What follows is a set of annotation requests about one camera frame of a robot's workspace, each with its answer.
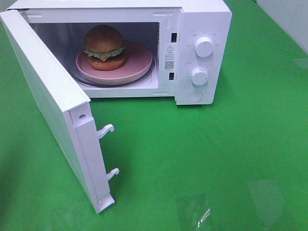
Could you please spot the white microwave knob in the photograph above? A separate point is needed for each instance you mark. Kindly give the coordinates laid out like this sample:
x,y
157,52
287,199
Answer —
x,y
199,76
204,46

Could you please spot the clear plastic tape piece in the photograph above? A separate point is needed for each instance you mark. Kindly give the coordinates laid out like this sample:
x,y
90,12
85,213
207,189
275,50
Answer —
x,y
205,215

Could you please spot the round microwave door button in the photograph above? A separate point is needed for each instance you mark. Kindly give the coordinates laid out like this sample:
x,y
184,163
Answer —
x,y
195,96

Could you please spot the lower white microwave knob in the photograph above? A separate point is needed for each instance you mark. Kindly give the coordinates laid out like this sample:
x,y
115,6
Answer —
x,y
199,76

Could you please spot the burger with lettuce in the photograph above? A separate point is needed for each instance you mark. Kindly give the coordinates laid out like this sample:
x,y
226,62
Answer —
x,y
105,48

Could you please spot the white microwave door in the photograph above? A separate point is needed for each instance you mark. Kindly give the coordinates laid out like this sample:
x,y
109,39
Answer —
x,y
65,107

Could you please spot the white microwave oven body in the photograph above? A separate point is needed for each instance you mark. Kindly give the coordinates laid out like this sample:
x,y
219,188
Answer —
x,y
168,28

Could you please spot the pink round plate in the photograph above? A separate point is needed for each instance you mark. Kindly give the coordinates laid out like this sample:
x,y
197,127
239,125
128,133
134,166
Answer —
x,y
136,48

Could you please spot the upper white microwave knob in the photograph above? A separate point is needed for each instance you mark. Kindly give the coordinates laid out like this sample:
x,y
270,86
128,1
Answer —
x,y
204,46

